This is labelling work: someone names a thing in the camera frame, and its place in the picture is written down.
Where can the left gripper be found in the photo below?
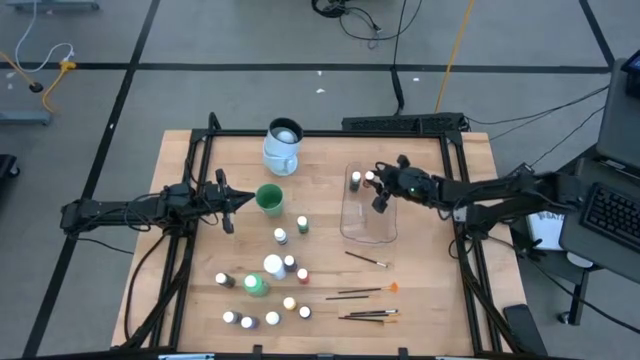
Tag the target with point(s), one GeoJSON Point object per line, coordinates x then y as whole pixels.
{"type": "Point", "coordinates": [225, 200]}

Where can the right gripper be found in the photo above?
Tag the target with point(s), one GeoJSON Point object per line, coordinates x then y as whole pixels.
{"type": "Point", "coordinates": [400, 182]}

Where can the orange paint bottle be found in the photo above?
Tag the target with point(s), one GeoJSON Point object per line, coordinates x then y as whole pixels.
{"type": "Point", "coordinates": [369, 175]}

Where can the dark green paint bottle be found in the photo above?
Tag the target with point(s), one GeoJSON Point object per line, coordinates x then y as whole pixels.
{"type": "Point", "coordinates": [355, 176]}

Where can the small green paint bottle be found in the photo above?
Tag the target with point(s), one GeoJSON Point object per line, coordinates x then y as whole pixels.
{"type": "Point", "coordinates": [302, 221]}

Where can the purple paint bottle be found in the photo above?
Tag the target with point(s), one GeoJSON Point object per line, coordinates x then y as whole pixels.
{"type": "Point", "coordinates": [289, 261]}
{"type": "Point", "coordinates": [247, 322]}

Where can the black paintbrush silver ferrule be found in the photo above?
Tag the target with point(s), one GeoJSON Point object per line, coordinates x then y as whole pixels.
{"type": "Point", "coordinates": [365, 258]}

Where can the red paint bottle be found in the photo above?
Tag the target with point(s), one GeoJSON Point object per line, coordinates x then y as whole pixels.
{"type": "Point", "coordinates": [302, 274]}

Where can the yellow paint bottle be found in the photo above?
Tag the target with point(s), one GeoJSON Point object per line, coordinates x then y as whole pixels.
{"type": "Point", "coordinates": [289, 302]}

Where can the thin short black paintbrush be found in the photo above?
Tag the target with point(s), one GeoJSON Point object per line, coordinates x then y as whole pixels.
{"type": "Point", "coordinates": [347, 297]}

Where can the black paint bottle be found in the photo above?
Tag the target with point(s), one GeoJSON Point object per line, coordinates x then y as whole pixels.
{"type": "Point", "coordinates": [305, 312]}

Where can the black paintbrush gold ferrule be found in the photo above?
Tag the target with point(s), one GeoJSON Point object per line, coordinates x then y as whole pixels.
{"type": "Point", "coordinates": [372, 312]}
{"type": "Point", "coordinates": [370, 315]}
{"type": "Point", "coordinates": [365, 319]}

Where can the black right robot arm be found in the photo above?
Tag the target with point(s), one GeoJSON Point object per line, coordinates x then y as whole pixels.
{"type": "Point", "coordinates": [500, 192]}

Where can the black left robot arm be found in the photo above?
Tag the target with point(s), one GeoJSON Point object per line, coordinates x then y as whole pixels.
{"type": "Point", "coordinates": [115, 210]}

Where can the large white paint bottle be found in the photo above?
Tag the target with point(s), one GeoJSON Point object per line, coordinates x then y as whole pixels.
{"type": "Point", "coordinates": [273, 264]}

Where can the large green paint bottle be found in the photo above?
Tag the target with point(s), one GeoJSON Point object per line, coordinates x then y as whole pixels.
{"type": "Point", "coordinates": [254, 283]}

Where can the grey-brown paint bottle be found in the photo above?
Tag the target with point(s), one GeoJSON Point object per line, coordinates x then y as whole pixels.
{"type": "Point", "coordinates": [230, 316]}

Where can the green plastic cup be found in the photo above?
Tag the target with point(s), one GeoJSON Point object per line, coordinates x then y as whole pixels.
{"type": "Point", "coordinates": [260, 205]}

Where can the clear plastic bin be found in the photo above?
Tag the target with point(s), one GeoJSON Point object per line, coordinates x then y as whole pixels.
{"type": "Point", "coordinates": [367, 225]}

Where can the black power strip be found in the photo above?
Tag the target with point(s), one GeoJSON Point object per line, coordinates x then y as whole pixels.
{"type": "Point", "coordinates": [400, 122]}

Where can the white mug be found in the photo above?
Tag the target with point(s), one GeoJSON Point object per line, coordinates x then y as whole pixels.
{"type": "Point", "coordinates": [280, 155]}

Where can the black power adapter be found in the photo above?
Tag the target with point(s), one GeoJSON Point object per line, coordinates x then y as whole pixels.
{"type": "Point", "coordinates": [522, 168]}

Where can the white printed box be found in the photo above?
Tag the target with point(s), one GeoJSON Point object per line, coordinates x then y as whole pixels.
{"type": "Point", "coordinates": [547, 232]}

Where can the black flat tablet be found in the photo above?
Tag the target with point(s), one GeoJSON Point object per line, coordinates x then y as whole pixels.
{"type": "Point", "coordinates": [525, 330]}

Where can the black desk stand leg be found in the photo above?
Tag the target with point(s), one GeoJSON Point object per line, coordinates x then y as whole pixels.
{"type": "Point", "coordinates": [575, 300]}

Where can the grey table foot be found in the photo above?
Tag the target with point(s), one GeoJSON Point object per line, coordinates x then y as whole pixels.
{"type": "Point", "coordinates": [25, 118]}
{"type": "Point", "coordinates": [55, 5]}

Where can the black floor disc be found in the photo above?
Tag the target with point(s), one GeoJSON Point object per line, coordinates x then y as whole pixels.
{"type": "Point", "coordinates": [36, 87]}

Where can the black caster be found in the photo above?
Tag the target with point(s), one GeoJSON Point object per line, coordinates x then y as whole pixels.
{"type": "Point", "coordinates": [7, 166]}

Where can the grey desk surface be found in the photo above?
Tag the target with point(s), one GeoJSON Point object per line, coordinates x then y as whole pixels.
{"type": "Point", "coordinates": [620, 125]}

